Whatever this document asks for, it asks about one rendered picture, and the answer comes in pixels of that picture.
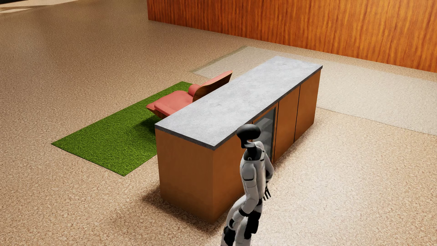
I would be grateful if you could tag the red lounge chair wooden shell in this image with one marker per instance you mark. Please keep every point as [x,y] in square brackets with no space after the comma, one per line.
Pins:
[170,100]

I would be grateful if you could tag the black robot head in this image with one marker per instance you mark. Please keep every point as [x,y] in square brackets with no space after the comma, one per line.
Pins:
[248,132]

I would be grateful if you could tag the wooden counter grey stone top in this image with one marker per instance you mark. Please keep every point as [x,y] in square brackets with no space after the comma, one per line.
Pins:
[222,106]

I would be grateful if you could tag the glass door built-in cooler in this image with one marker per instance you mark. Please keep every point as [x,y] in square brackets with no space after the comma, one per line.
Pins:
[268,125]

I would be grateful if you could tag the beige rectangular rug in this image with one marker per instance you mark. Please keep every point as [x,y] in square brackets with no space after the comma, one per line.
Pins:
[358,92]

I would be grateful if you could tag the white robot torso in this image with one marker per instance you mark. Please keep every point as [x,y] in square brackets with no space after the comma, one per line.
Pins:
[258,160]

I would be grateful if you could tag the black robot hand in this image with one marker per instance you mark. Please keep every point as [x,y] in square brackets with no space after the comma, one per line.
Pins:
[266,194]

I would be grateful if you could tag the white black right robot leg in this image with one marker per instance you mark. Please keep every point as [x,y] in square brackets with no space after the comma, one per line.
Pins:
[235,216]

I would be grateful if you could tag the green grass rug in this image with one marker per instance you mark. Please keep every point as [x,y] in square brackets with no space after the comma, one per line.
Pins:
[116,136]

